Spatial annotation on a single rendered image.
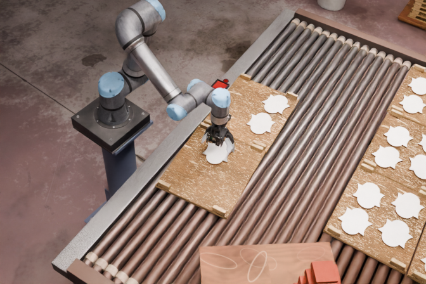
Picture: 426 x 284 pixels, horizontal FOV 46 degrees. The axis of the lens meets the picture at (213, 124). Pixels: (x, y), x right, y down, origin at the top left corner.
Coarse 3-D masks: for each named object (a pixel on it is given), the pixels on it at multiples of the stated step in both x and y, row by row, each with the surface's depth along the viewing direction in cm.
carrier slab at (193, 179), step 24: (192, 144) 238; (240, 144) 239; (168, 168) 227; (192, 168) 228; (216, 168) 229; (240, 168) 229; (168, 192) 220; (192, 192) 219; (216, 192) 220; (240, 192) 221
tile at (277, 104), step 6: (270, 96) 260; (276, 96) 261; (282, 96) 261; (264, 102) 257; (270, 102) 258; (276, 102) 258; (282, 102) 258; (264, 108) 254; (270, 108) 254; (276, 108) 255; (282, 108) 255
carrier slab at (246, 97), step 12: (240, 84) 267; (252, 84) 267; (240, 96) 261; (252, 96) 261; (264, 96) 262; (240, 108) 255; (252, 108) 255; (288, 108) 257; (240, 120) 249; (276, 120) 250; (240, 132) 244; (276, 132) 245
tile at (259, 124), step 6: (252, 114) 251; (258, 114) 251; (264, 114) 252; (252, 120) 248; (258, 120) 248; (264, 120) 249; (270, 120) 249; (252, 126) 246; (258, 126) 246; (264, 126) 246; (270, 126) 246; (252, 132) 244; (258, 132) 243; (264, 132) 244; (270, 132) 244
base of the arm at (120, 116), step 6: (102, 108) 239; (120, 108) 239; (126, 108) 246; (102, 114) 240; (108, 114) 239; (114, 114) 239; (120, 114) 241; (126, 114) 244; (102, 120) 242; (108, 120) 241; (114, 120) 241; (120, 120) 242
